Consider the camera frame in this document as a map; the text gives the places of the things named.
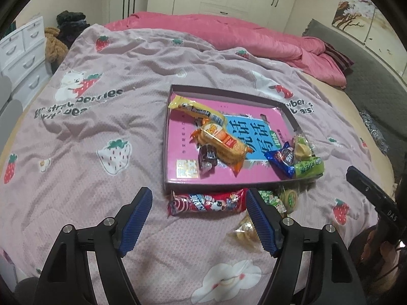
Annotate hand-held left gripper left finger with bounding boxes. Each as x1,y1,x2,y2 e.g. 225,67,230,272
35,187,153,305

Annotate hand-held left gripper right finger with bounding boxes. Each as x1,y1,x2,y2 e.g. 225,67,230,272
246,188,363,305

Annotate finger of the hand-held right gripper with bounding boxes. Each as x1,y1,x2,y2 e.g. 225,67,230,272
346,166,387,210

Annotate clear pastry packet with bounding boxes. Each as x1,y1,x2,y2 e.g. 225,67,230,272
227,214,259,250

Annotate dark green snack packet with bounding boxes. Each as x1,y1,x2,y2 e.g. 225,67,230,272
257,190,287,217

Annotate round green biscuit packet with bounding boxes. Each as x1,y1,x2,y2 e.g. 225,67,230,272
280,189,299,212

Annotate red candy packet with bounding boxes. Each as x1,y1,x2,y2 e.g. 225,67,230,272
167,189,250,218

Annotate light green snack packet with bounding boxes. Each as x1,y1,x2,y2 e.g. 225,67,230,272
294,156,325,179

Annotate blue snack packet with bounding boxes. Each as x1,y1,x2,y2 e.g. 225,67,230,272
265,142,298,177

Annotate clear nut candy packet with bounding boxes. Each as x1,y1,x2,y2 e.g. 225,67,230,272
293,133,315,161

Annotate pink box tray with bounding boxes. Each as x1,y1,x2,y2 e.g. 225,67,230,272
163,84,304,194

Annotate brown chocolate candy packet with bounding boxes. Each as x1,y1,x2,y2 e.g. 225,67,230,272
198,144,220,174

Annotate orange rice cracker packet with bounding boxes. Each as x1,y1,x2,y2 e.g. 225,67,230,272
190,119,250,177

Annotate yellow candy packet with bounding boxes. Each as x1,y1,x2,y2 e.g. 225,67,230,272
168,95,227,128

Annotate person's right hand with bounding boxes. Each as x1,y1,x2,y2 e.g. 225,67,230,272
378,241,400,270

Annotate dark patterned cloth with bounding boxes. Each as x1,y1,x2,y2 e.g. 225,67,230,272
359,110,390,155

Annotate beige bed sheet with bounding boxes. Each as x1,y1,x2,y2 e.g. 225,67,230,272
302,70,396,185

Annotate grey padded headboard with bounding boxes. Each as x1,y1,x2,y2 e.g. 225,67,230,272
302,19,407,172

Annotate pink strawberry printed blanket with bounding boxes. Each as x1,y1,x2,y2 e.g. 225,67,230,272
0,24,382,305

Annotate dark striped pillow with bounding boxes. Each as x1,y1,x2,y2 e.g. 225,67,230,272
324,45,355,72

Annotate tan plush blanket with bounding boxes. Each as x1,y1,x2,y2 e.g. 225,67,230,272
44,27,70,63

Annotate pink duvet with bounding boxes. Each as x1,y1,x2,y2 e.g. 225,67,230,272
103,11,347,89

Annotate white drawer cabinet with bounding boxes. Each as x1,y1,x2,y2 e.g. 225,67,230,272
0,16,53,102

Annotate dark clothes pile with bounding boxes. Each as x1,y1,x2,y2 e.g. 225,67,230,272
56,10,91,48

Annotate blossom wall painting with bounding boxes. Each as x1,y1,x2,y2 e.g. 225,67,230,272
331,0,407,80

